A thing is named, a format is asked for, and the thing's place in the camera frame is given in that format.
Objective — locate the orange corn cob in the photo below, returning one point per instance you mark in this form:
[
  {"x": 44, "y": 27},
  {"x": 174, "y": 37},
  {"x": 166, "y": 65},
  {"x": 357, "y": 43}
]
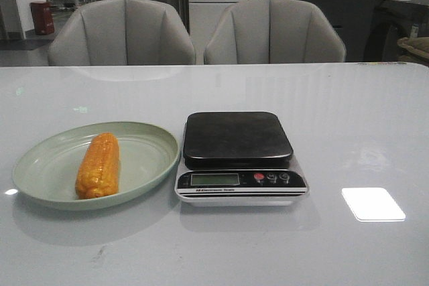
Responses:
[{"x": 98, "y": 174}]

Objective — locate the black silver kitchen scale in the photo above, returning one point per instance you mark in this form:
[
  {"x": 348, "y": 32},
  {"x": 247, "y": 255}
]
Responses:
[{"x": 238, "y": 159}]

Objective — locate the right grey upholstered chair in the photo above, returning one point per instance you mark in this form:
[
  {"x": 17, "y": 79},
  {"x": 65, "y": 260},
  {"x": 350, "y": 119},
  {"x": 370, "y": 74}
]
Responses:
[{"x": 274, "y": 32}]

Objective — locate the grey upholstered chair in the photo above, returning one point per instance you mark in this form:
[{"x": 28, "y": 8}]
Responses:
[
  {"x": 274, "y": 32},
  {"x": 122, "y": 33}
]

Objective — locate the left grey upholstered chair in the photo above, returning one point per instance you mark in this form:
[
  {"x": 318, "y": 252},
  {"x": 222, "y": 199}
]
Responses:
[{"x": 122, "y": 33}]

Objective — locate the light green plate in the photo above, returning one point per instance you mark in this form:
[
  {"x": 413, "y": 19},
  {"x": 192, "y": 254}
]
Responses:
[{"x": 47, "y": 172}]

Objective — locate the red trash bin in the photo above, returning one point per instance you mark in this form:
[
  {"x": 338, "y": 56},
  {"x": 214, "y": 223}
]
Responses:
[{"x": 42, "y": 17}]

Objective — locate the dark appliance at right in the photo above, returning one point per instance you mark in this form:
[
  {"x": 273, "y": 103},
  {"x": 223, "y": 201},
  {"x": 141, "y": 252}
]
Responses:
[{"x": 391, "y": 21}]

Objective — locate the beige cushion at right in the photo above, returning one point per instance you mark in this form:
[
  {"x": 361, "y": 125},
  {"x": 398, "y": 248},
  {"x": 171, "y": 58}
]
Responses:
[{"x": 414, "y": 50}]

